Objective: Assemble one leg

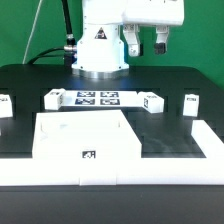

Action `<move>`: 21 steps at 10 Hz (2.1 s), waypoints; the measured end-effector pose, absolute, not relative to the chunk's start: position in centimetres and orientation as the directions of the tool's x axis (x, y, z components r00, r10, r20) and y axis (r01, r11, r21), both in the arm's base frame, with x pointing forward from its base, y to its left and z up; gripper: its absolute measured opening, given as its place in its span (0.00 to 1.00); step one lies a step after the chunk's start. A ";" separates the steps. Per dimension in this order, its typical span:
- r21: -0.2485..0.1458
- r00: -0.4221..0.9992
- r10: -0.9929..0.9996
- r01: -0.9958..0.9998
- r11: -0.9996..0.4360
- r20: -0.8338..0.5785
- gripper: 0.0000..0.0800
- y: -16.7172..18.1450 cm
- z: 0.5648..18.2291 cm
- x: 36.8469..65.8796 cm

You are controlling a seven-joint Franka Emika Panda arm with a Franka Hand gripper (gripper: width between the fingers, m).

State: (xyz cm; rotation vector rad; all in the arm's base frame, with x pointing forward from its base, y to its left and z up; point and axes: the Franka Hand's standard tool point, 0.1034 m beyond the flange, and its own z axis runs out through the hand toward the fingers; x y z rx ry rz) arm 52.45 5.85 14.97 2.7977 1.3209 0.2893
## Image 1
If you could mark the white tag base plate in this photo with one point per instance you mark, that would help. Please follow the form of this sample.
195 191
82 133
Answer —
78 98

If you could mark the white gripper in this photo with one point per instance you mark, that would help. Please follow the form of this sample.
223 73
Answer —
152 13

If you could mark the white obstacle fence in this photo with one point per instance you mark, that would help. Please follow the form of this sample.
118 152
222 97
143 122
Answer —
208 170

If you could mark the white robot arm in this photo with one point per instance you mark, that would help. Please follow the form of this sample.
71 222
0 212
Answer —
110 33

